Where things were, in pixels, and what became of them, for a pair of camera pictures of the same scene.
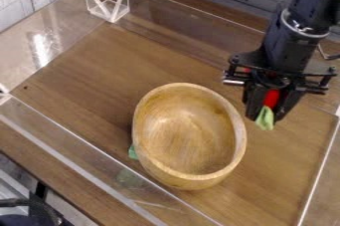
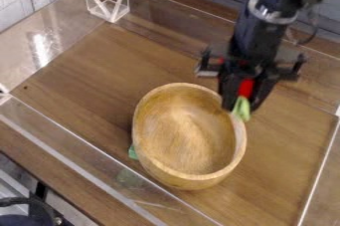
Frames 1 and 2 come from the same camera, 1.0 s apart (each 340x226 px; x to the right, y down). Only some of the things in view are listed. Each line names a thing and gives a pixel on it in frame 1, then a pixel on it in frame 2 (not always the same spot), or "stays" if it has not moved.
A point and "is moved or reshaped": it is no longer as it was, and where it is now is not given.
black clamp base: x=40 y=208 stays
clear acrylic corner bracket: x=108 y=10 stays
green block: x=132 y=152 stays
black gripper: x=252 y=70 to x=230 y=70
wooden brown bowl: x=188 y=135 stays
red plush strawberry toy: x=264 y=119 is moved or reshaped
